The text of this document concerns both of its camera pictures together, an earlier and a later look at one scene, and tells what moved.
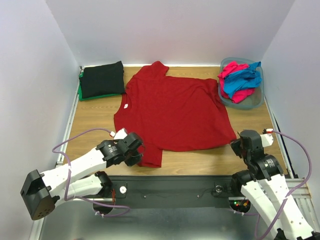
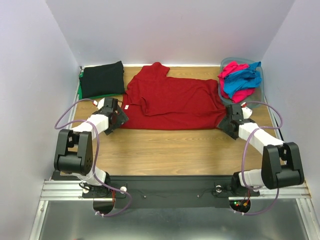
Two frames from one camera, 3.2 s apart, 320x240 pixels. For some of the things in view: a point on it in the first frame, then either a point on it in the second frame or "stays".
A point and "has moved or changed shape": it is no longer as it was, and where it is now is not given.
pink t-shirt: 228,69 stays
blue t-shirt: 249,77 stays
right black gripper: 240,144 to 225,122
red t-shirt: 170,114 has moved or changed shape
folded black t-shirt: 102,80 stays
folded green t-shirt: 80,96 stays
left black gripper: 135,160 to 122,119
